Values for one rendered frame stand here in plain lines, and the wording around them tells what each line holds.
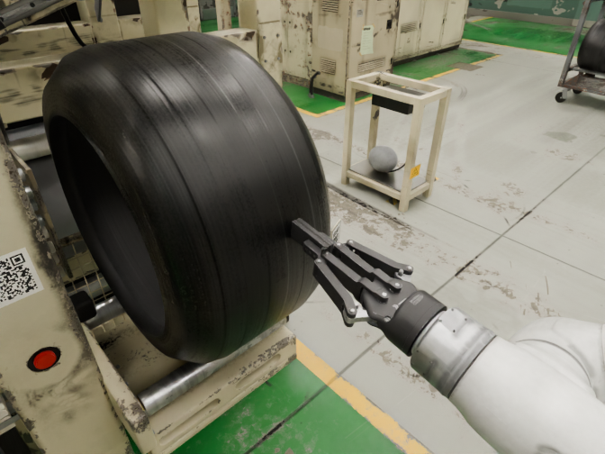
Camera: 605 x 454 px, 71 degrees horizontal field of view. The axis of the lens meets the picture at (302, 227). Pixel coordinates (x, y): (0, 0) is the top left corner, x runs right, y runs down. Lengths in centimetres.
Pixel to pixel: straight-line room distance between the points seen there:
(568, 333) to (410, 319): 20
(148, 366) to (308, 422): 95
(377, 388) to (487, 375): 151
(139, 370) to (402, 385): 125
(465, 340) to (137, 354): 79
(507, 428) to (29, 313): 62
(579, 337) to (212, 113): 53
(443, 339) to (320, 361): 157
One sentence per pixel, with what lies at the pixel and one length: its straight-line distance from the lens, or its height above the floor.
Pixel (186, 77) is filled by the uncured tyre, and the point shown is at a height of 144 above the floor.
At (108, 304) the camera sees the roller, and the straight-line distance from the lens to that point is 106.
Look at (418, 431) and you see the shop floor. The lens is 191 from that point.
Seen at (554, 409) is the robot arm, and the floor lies 124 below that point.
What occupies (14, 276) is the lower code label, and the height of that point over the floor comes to 122.
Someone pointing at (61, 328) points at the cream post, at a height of 110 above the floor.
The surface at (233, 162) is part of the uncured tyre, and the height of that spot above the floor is 135.
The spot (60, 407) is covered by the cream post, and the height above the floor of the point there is 95.
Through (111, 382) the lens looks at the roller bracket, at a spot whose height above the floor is 95.
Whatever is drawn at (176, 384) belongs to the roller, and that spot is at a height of 92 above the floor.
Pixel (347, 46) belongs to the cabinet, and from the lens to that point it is 507.
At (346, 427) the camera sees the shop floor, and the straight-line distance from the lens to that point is 187.
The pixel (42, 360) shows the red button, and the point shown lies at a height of 106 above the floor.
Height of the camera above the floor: 160
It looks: 34 degrees down
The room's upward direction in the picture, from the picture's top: straight up
